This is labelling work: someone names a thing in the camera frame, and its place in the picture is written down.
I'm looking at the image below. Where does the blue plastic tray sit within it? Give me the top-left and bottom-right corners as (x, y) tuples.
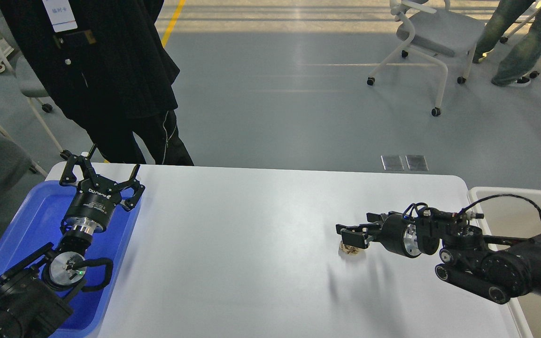
(0, 181), (141, 338)

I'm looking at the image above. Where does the grey white office chair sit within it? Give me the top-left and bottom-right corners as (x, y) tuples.
(366, 0), (484, 117)

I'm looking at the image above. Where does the person in black clothes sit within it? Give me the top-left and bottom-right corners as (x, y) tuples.
(0, 0), (193, 166)

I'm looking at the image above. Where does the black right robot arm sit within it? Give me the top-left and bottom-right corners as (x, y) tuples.
(336, 200), (541, 304)

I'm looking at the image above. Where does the beige plastic bin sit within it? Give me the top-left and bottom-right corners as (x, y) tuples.
(468, 187), (541, 338)

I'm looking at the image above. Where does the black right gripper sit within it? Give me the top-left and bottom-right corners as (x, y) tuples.
(336, 213), (421, 258)

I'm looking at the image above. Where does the brown paper ball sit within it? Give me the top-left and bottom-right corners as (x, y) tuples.
(339, 241), (361, 255)

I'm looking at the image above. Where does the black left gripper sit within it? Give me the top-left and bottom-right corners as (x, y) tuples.
(59, 154), (146, 234)

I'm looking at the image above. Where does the person in green jeans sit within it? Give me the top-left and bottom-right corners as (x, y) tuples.
(472, 0), (541, 86)

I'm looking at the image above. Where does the grey chair at left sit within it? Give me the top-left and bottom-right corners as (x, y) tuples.
(0, 10), (64, 154)

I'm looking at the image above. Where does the left metal floor plate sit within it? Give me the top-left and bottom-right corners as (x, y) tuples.
(380, 155), (404, 171)

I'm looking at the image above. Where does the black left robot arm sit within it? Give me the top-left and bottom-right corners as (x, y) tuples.
(0, 154), (145, 338)

